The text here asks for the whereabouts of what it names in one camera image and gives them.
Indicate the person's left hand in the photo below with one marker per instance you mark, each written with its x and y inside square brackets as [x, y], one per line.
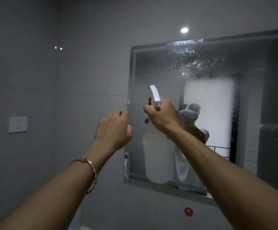
[111, 131]

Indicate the person's right hand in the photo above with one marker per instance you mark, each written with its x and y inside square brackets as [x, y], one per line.
[163, 114]

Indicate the person's left thumb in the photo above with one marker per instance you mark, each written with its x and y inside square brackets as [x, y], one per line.
[129, 132]

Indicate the person's right thumb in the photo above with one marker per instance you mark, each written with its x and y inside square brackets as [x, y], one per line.
[147, 120]

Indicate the white spray bottle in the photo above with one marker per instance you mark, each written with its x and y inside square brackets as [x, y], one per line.
[155, 95]

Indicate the person's right forearm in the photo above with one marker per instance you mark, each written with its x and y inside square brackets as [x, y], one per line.
[230, 179]

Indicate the person's left forearm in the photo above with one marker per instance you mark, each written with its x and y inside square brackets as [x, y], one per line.
[57, 186]

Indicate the round ceiling light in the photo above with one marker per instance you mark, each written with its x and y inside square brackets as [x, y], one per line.
[184, 30]

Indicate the round red sticker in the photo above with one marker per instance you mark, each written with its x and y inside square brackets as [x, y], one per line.
[188, 211]

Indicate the rectangular wall mirror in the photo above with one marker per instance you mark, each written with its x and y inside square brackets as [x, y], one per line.
[225, 93]

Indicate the white wall socket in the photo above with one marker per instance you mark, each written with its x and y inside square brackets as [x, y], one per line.
[17, 125]

